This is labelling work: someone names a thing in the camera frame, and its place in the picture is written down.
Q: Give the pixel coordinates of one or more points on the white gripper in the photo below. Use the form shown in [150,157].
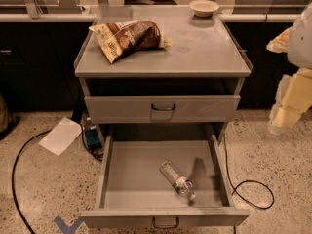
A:
[300,45]

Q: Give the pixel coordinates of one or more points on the clear plastic water bottle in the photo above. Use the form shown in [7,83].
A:
[178,180]

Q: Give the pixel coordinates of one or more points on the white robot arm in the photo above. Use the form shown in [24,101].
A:
[294,94]

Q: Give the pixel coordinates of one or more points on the grey drawer cabinet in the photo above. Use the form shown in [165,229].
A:
[203,60]

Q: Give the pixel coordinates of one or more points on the closed grey upper drawer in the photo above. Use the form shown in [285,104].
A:
[161,109]

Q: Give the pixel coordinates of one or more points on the open grey bottom drawer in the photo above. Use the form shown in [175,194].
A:
[132,192]

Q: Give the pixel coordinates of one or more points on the white bowl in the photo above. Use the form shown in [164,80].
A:
[203,8]

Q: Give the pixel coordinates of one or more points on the brown chip bag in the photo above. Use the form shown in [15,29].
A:
[120,39]

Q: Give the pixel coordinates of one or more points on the blue power box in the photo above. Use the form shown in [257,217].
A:
[92,139]

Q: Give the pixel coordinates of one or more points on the white paper sheet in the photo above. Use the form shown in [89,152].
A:
[61,136]

